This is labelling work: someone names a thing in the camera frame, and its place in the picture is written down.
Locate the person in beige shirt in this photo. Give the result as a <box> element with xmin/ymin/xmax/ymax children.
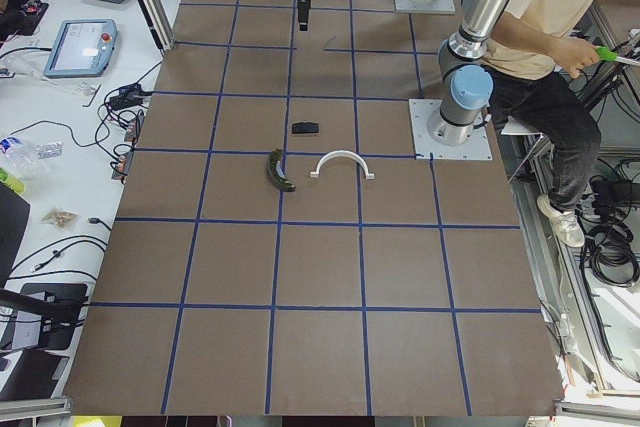
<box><xmin>482</xmin><ymin>0</ymin><xmax>601</xmax><ymax>248</ymax></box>

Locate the small bag of parts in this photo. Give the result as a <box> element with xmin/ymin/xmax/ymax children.
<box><xmin>41</xmin><ymin>208</ymin><xmax>78</xmax><ymax>229</ymax></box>

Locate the clear plastic water bottle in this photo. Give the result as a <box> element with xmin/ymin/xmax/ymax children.
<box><xmin>1</xmin><ymin>135</ymin><xmax>50</xmax><ymax>180</ymax></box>

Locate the bundle of black cables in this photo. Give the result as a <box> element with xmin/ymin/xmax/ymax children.
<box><xmin>582</xmin><ymin>176</ymin><xmax>640</xmax><ymax>289</ymax></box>

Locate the green handled grabber stick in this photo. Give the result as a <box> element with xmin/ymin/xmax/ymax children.
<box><xmin>595</xmin><ymin>46</ymin><xmax>640</xmax><ymax>67</ymax></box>

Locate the near blue teach pendant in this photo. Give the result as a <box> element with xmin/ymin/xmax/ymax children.
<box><xmin>43</xmin><ymin>19</ymin><xmax>118</xmax><ymax>78</ymax></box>

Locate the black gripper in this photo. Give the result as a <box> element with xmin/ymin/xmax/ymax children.
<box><xmin>297</xmin><ymin>0</ymin><xmax>311</xmax><ymax>31</ymax></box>

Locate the black brake pad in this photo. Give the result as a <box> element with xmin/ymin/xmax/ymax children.
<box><xmin>291</xmin><ymin>122</ymin><xmax>320</xmax><ymax>135</ymax></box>

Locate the black laptop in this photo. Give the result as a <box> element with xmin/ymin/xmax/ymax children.
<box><xmin>0</xmin><ymin>184</ymin><xmax>30</xmax><ymax>287</ymax></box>

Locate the white curved plastic bracket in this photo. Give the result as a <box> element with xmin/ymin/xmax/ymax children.
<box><xmin>308</xmin><ymin>149</ymin><xmax>376</xmax><ymax>182</ymax></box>

